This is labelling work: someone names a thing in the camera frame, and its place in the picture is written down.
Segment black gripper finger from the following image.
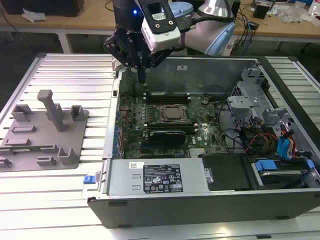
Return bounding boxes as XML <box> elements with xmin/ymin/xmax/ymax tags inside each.
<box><xmin>103</xmin><ymin>34</ymin><xmax>142</xmax><ymax>84</ymax></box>
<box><xmin>141</xmin><ymin>46</ymin><xmax>176</xmax><ymax>84</ymax></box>

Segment black RAM slots bank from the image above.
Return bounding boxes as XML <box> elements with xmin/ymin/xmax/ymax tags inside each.
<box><xmin>144</xmin><ymin>90</ymin><xmax>192</xmax><ymax>105</ymax></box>
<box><xmin>143</xmin><ymin>120</ymin><xmax>199</xmax><ymax>133</ymax></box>

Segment wooden desk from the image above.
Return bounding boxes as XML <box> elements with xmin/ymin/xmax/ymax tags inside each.
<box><xmin>0</xmin><ymin>0</ymin><xmax>320</xmax><ymax>55</ymax></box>

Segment silver CPU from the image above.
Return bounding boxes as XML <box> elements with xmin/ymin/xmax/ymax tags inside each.
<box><xmin>165</xmin><ymin>107</ymin><xmax>182</xmax><ymax>119</ymax></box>

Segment large black box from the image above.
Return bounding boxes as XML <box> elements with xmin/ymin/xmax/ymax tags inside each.
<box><xmin>0</xmin><ymin>0</ymin><xmax>85</xmax><ymax>18</ymax></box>

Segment black graphics card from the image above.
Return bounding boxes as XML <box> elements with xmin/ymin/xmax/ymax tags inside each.
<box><xmin>149</xmin><ymin>129</ymin><xmax>187</xmax><ymax>146</ymax></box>

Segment crumpled white paper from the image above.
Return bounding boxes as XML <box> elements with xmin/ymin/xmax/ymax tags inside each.
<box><xmin>21</xmin><ymin>6</ymin><xmax>48</xmax><ymax>24</ymax></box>

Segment green motherboard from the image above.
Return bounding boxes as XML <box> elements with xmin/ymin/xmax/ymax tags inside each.
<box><xmin>117</xmin><ymin>92</ymin><xmax>229</xmax><ymax>160</ymax></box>

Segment silver drive cage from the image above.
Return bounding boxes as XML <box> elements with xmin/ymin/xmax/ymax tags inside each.
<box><xmin>226</xmin><ymin>66</ymin><xmax>272</xmax><ymax>131</ymax></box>

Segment silver chipset heatsink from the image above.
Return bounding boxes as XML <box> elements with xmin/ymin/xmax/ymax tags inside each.
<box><xmin>188</xmin><ymin>147</ymin><xmax>209</xmax><ymax>157</ymax></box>

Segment grey parts rack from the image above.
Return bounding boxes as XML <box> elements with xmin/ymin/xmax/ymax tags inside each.
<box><xmin>0</xmin><ymin>88</ymin><xmax>90</xmax><ymax>173</ymax></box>

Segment small black cube device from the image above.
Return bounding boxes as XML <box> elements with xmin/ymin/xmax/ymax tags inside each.
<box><xmin>252</xmin><ymin>3</ymin><xmax>274</xmax><ymax>19</ymax></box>

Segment grey power supply unit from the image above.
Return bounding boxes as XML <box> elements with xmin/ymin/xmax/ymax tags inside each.
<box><xmin>106</xmin><ymin>158</ymin><xmax>210</xmax><ymax>196</ymax></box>

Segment black plastic shroud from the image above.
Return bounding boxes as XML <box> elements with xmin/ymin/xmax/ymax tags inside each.
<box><xmin>198</xmin><ymin>153</ymin><xmax>252</xmax><ymax>192</ymax></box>

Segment blue case latch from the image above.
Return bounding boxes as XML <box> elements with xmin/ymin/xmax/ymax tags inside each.
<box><xmin>83</xmin><ymin>175</ymin><xmax>97</xmax><ymax>186</ymax></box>

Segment clear plastic bags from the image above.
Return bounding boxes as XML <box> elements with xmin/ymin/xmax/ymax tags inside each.
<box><xmin>277</xmin><ymin>4</ymin><xmax>312</xmax><ymax>25</ymax></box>

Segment black open PC case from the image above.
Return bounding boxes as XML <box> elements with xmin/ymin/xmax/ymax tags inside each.
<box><xmin>87</xmin><ymin>53</ymin><xmax>320</xmax><ymax>230</ymax></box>

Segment hard disk in blue carrier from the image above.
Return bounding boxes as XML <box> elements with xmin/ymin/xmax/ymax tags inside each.
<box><xmin>252</xmin><ymin>159</ymin><xmax>315</xmax><ymax>190</ymax></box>

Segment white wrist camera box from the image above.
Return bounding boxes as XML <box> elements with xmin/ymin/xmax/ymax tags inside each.
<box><xmin>140</xmin><ymin>0</ymin><xmax>181</xmax><ymax>54</ymax></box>

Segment black camera cable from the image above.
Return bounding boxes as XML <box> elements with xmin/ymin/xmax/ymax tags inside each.
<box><xmin>178</xmin><ymin>13</ymin><xmax>237</xmax><ymax>34</ymax></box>

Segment metal socket cover frame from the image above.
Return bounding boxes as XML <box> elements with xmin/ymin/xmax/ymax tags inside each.
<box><xmin>159</xmin><ymin>104</ymin><xmax>189</xmax><ymax>123</ymax></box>

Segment blue hanging cable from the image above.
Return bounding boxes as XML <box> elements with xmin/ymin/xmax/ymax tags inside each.
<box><xmin>245</xmin><ymin>19</ymin><xmax>254</xmax><ymax>56</ymax></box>

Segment grey metal bracket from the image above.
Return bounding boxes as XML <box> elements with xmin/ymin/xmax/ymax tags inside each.
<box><xmin>261</xmin><ymin>107</ymin><xmax>302</xmax><ymax>141</ymax></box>

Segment red yellow wire bundle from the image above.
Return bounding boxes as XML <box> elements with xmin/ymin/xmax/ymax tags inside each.
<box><xmin>245</xmin><ymin>133</ymin><xmax>279</xmax><ymax>154</ymax></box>

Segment blue flat wire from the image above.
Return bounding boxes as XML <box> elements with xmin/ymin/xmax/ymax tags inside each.
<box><xmin>276</xmin><ymin>134</ymin><xmax>297</xmax><ymax>161</ymax></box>

